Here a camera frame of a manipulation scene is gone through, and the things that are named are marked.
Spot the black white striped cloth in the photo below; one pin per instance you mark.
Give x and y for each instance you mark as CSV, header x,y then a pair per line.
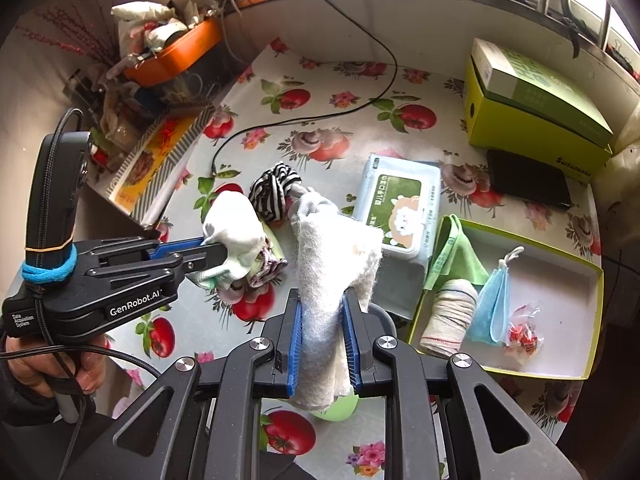
x,y
272,187

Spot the black phone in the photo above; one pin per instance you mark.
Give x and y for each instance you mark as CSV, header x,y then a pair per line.
x,y
530,177

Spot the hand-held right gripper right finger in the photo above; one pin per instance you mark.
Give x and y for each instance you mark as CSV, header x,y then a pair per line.
x,y
351,345

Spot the wet wipes pack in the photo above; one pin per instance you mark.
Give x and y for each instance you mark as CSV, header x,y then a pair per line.
x,y
400,195

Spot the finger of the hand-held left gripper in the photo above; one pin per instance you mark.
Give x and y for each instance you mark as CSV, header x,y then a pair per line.
x,y
175,248
205,260

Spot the light green red-trimmed towel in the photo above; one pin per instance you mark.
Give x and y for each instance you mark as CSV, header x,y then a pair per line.
x,y
270,267

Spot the clear plastic container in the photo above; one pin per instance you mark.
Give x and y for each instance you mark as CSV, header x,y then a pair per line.
x,y
190,85

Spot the red dried branches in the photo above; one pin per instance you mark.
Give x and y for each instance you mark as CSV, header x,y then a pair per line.
x,y
65,35

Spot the white fluffy towel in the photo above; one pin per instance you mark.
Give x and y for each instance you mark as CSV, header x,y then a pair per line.
x,y
325,260

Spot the orange plastic basin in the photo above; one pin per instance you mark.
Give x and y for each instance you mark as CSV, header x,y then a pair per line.
x,y
185,52

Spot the printed flat box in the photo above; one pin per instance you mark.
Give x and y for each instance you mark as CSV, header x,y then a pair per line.
x,y
155,160

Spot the white plastic bag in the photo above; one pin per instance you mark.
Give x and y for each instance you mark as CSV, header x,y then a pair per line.
x,y
140,12

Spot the blue face mask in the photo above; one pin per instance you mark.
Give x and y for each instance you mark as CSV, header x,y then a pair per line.
x,y
492,310

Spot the green shoe box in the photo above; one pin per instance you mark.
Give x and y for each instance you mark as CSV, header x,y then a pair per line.
x,y
510,125

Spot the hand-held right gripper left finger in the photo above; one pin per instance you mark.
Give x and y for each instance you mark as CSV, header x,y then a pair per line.
x,y
295,345

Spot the clear plastic cup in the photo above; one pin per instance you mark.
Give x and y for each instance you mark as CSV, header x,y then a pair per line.
x,y
385,317

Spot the green-edged white box tray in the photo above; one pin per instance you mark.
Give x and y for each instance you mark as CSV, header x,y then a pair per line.
x,y
555,300

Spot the green round case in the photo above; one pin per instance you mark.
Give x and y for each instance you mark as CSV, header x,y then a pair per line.
x,y
340,410

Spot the green white flat box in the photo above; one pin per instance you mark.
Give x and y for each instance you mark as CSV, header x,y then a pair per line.
x,y
530,80

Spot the black hook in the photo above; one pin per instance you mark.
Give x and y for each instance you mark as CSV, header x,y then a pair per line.
x,y
570,20

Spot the cream bandage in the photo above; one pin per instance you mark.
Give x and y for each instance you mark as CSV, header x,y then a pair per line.
x,y
447,315

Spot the clear candy bag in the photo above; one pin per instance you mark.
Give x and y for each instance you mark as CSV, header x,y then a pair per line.
x,y
522,337

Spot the person's left hand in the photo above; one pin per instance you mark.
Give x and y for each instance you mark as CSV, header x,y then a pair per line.
x,y
27,365

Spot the white sock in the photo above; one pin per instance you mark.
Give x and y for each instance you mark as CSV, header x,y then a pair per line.
x,y
232,230

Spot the green cloth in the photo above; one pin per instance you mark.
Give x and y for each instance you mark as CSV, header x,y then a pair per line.
x,y
460,260

